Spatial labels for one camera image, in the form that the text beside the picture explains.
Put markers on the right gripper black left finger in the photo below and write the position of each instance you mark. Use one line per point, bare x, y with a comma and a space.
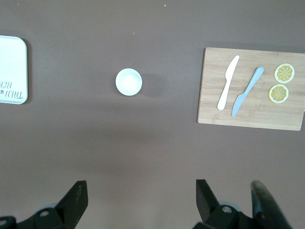
74, 202

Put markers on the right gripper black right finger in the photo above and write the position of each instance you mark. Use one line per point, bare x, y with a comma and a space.
207, 205

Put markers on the white plastic cup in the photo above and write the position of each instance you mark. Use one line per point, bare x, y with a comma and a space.
129, 82

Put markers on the brown table mat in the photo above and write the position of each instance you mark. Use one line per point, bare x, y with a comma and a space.
152, 143

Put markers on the wooden cutting board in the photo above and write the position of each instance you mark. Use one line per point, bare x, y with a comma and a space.
259, 114

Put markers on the grey plastic knife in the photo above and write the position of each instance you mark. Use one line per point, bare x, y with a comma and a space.
239, 102

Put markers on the white plastic knife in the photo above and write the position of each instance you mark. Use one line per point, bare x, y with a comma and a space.
227, 81

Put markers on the yellow lemon slice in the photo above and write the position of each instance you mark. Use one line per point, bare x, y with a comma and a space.
284, 73
278, 93

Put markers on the cream tray with bear print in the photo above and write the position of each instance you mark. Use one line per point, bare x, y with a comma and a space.
12, 66

